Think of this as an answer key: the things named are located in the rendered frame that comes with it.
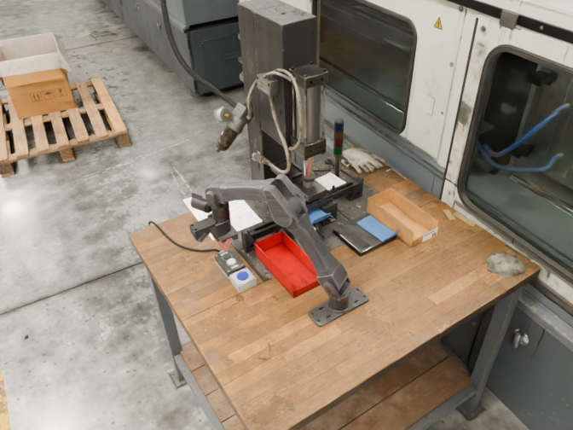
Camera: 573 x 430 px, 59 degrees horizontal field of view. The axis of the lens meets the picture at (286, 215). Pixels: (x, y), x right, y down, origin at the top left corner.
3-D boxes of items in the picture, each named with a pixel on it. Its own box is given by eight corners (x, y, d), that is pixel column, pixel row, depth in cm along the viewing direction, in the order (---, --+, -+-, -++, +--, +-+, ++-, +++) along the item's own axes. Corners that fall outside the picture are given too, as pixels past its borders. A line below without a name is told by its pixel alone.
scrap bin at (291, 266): (293, 299, 164) (292, 286, 160) (255, 255, 181) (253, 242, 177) (323, 283, 169) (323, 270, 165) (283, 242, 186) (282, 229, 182)
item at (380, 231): (385, 244, 180) (386, 238, 179) (356, 223, 190) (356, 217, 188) (399, 236, 184) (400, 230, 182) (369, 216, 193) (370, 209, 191)
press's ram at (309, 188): (293, 226, 181) (292, 156, 163) (257, 191, 199) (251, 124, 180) (333, 209, 189) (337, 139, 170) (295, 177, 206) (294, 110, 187)
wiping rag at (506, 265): (475, 264, 175) (506, 284, 166) (476, 258, 174) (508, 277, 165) (500, 249, 181) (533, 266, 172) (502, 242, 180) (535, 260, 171)
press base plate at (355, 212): (264, 287, 172) (263, 281, 171) (201, 212, 206) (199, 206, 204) (406, 218, 199) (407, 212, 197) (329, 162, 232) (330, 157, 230)
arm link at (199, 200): (188, 214, 165) (182, 184, 157) (204, 200, 171) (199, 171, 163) (217, 225, 160) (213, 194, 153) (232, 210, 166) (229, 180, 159)
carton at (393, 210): (411, 249, 182) (413, 233, 177) (366, 213, 199) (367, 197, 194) (436, 235, 188) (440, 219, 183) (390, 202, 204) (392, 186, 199)
